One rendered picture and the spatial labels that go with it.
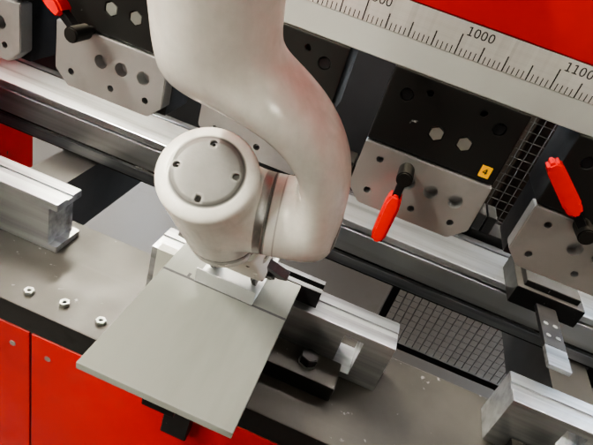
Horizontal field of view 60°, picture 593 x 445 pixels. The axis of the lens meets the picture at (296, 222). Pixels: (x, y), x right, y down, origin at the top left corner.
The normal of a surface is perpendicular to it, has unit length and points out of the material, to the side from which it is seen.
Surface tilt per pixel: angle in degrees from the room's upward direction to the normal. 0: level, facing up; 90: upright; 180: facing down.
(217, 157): 39
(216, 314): 0
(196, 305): 0
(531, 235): 90
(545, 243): 90
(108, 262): 0
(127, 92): 90
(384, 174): 90
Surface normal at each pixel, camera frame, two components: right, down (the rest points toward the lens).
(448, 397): 0.28, -0.80
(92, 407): -0.27, 0.47
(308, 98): 0.75, -0.34
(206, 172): 0.04, -0.31
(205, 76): -0.14, 0.73
